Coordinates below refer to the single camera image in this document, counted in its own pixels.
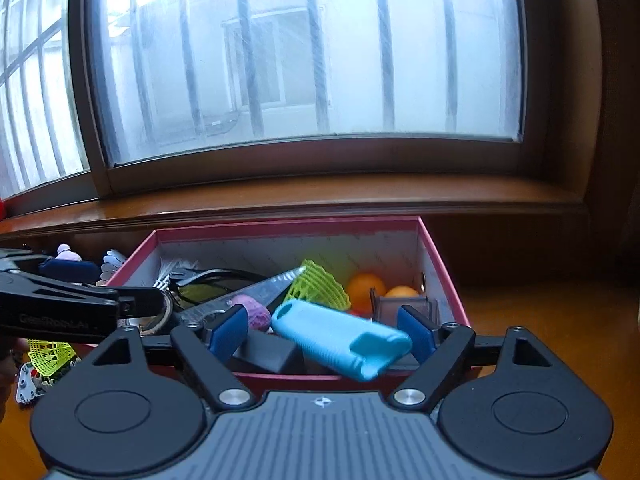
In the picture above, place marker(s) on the neon yellow plastic shuttlecock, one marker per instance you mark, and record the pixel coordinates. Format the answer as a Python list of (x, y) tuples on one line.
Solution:
[(50, 357), (320, 287)]

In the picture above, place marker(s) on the lilac plush toy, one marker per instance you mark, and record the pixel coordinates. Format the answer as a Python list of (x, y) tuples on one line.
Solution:
[(67, 252)]

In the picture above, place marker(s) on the black block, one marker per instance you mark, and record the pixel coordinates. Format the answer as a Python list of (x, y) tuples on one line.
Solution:
[(265, 352)]

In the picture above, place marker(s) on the orange ping pong ball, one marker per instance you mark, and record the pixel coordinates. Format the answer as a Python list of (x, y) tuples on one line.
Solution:
[(402, 292), (365, 290)]

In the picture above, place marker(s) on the white feather shuttlecock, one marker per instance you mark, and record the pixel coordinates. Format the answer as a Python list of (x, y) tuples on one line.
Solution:
[(172, 272)]

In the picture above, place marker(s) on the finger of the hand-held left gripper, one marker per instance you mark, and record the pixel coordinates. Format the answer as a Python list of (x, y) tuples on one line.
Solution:
[(140, 302), (70, 271)]

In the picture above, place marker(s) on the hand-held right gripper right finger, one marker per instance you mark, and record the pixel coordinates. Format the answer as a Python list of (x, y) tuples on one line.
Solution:
[(415, 332)]

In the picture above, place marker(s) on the blue silicone case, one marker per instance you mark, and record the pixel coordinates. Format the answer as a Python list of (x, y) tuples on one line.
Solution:
[(330, 337)]

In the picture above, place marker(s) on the white shuttlecock dark band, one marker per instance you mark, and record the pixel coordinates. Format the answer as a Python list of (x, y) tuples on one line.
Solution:
[(114, 265)]

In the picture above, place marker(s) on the window with metal bars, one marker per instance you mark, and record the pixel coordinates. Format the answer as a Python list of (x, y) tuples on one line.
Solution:
[(300, 50)]

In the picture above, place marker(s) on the white building block toy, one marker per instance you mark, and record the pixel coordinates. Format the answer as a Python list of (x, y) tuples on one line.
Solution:
[(27, 385)]

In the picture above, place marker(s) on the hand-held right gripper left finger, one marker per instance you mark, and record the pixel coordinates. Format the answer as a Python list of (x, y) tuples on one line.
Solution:
[(230, 330)]

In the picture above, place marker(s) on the clear plastic triangle ruler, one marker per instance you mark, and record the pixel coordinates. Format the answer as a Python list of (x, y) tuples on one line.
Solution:
[(270, 285)]

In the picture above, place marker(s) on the black sunglasses yellow lenses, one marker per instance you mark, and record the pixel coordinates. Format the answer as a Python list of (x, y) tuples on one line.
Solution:
[(210, 285)]

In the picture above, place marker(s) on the wooden windowsill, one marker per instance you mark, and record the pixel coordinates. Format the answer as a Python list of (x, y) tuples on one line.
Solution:
[(325, 200)]

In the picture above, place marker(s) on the pink cardboard box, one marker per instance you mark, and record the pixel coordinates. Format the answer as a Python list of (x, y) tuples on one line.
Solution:
[(300, 245)]

